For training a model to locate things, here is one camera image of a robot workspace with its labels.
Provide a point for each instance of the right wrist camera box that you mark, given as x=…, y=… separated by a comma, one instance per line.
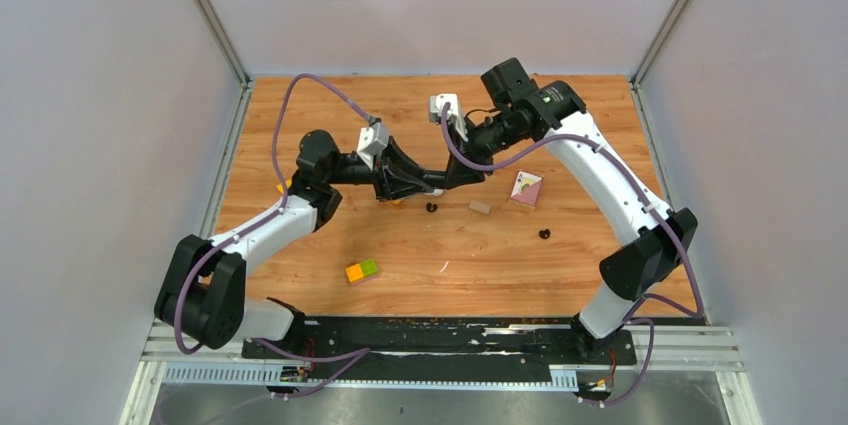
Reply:
x=445, y=107

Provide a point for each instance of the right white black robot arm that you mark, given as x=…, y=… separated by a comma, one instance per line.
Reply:
x=654, y=238

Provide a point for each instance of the orange green toy brick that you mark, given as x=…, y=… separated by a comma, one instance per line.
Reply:
x=361, y=271

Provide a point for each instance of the small wooden block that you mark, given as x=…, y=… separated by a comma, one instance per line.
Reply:
x=479, y=207

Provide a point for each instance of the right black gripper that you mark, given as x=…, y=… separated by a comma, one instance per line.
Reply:
x=459, y=173

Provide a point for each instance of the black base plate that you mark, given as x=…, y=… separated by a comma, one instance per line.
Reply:
x=470, y=349

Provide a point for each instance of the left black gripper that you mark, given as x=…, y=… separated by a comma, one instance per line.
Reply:
x=392, y=172

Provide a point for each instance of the orange triangular plastic piece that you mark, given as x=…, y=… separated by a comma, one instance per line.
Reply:
x=282, y=188

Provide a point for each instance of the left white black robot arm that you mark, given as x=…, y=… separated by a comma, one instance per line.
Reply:
x=203, y=296

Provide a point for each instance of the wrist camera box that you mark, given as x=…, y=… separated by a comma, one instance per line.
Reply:
x=373, y=139
x=445, y=107

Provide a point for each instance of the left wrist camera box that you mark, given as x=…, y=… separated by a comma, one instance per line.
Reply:
x=373, y=139

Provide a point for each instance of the pink card box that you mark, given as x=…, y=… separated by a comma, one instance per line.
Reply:
x=526, y=189

